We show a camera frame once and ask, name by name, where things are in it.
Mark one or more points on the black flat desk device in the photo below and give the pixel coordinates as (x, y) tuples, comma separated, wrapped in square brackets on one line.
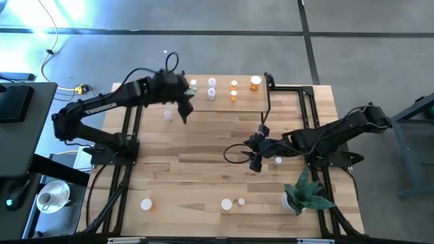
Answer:
[(15, 105)]

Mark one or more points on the silver aluminium extrusion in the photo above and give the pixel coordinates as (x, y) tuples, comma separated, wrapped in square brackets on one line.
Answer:
[(315, 241), (125, 240)]

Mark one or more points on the black clamp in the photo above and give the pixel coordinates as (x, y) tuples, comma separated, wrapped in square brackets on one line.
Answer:
[(271, 80)]

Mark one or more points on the clear pill bottle white cap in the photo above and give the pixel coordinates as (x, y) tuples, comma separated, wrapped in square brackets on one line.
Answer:
[(212, 81), (167, 115)]

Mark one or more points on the wooden shelf black legs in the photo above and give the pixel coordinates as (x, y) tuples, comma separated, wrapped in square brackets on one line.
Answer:
[(247, 101)]

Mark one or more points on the black computer mouse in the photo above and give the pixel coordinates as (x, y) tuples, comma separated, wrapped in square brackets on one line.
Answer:
[(15, 198)]

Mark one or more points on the white box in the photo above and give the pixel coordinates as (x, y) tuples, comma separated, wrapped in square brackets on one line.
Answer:
[(83, 159)]

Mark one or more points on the grey side stand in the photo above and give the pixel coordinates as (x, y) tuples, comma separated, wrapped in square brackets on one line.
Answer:
[(73, 210)]

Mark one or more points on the black desk crossbar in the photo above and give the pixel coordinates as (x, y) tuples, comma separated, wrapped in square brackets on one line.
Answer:
[(57, 169)]

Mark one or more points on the black slim bar device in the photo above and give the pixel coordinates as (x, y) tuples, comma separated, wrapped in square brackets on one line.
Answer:
[(17, 76)]

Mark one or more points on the grey metal table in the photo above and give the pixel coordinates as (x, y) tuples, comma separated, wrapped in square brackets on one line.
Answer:
[(403, 117)]

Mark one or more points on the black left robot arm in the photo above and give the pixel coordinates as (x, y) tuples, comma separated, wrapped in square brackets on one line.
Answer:
[(101, 105)]

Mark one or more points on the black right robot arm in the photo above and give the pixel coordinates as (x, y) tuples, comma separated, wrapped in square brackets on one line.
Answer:
[(332, 133)]

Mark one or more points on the potted snake plant white pot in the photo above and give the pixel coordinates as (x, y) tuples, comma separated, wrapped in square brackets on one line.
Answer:
[(305, 196)]

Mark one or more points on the grey desk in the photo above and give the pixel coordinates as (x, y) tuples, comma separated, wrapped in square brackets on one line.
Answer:
[(30, 135)]

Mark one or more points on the white cup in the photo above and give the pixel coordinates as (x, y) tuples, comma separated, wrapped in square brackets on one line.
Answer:
[(44, 200)]

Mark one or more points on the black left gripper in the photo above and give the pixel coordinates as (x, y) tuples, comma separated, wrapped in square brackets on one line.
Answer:
[(166, 88)]

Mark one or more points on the yellow power plug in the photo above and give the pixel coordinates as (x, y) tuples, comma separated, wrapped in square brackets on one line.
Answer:
[(80, 89)]

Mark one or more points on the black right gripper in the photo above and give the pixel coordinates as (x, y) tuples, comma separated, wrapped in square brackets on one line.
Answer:
[(269, 147)]

